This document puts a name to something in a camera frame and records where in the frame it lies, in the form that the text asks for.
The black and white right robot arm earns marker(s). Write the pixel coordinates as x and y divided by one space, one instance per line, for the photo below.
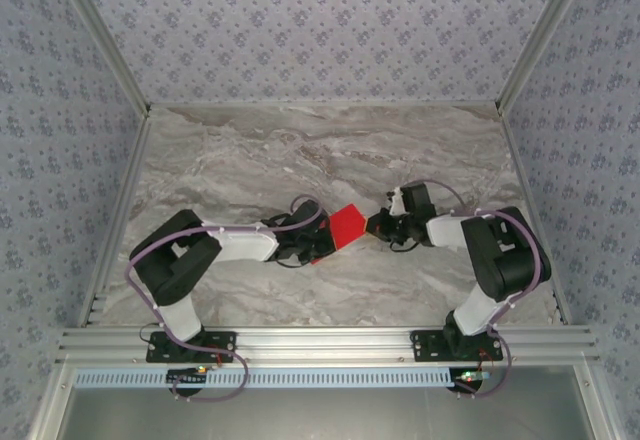
505 260

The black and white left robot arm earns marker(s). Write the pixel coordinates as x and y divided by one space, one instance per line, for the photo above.
235 245

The small black adapter board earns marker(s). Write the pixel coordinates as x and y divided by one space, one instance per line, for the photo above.
472 376
185 376

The grey metal tray panel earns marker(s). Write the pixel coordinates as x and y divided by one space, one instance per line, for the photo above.
320 415

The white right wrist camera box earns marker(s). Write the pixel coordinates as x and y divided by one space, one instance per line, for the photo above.
397 200

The aluminium mounting rail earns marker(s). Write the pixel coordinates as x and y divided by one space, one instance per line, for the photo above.
320 345

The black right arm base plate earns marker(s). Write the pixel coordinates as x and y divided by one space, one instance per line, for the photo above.
425 350

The aluminium table side rail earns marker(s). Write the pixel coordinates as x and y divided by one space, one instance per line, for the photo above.
524 185
120 210

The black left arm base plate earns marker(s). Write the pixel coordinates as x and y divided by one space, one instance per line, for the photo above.
227 352

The aluminium frame post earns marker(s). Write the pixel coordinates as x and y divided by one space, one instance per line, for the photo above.
541 35
103 35

